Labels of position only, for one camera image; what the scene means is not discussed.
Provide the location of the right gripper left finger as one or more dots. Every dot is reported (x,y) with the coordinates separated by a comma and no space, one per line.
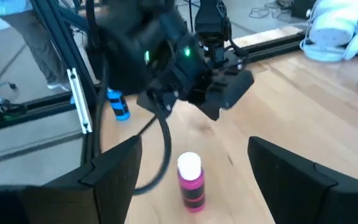
(57,205)

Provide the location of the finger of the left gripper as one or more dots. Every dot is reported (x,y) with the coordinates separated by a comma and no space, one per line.
(228,90)

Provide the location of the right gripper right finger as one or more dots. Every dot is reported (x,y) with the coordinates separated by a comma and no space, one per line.
(306,199)

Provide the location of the small blue paint bottle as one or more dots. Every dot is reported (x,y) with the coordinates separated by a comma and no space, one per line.
(118,105)

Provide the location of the small magenta paint bottle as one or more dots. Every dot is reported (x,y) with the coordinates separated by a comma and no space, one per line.
(191,186)

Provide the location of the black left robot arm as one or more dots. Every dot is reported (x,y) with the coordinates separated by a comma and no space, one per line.
(126,37)

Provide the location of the person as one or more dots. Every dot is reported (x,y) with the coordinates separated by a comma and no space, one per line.
(33,34)

